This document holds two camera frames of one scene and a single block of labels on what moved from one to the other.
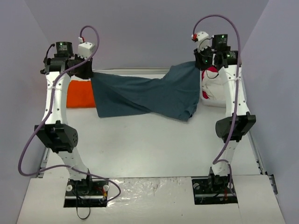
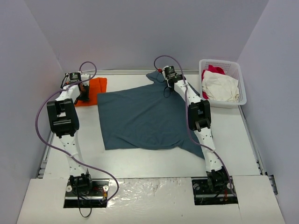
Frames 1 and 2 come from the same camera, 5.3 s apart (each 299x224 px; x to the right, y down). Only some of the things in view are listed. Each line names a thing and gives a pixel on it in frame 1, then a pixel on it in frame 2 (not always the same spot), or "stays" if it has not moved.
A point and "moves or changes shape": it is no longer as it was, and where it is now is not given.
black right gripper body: x=199 y=61 -> x=168 y=82
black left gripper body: x=84 y=69 -> x=84 y=94
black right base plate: x=215 y=189 stays
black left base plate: x=86 y=193 stays
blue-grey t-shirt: x=176 y=94 moves or changes shape
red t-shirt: x=211 y=68 stays
